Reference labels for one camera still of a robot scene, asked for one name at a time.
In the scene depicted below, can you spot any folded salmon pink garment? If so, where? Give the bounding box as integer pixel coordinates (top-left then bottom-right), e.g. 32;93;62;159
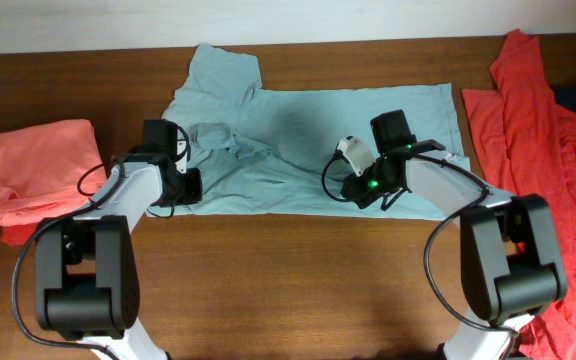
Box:
0;119;107;227

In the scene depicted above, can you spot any left black cable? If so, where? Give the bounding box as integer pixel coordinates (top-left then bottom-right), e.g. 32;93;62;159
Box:
10;124;192;360

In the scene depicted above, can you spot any light blue t-shirt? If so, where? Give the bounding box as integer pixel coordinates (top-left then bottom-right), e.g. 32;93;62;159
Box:
163;44;470;220

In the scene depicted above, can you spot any red garment pile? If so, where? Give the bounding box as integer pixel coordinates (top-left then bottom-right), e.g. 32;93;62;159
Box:
462;30;576;359

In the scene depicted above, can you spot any right black cable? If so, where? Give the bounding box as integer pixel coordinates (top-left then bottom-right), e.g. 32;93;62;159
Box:
320;149;519;335

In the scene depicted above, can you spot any black cable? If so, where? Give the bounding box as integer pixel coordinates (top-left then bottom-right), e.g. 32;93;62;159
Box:
10;124;192;360
320;149;519;335

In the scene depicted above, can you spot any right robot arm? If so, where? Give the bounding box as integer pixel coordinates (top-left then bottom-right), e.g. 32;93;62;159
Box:
333;110;568;359

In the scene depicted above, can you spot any folded red garment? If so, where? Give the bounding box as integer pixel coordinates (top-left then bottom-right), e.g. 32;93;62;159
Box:
0;223;38;246

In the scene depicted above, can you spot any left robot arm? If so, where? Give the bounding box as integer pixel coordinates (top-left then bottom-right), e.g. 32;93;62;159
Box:
29;119;202;359

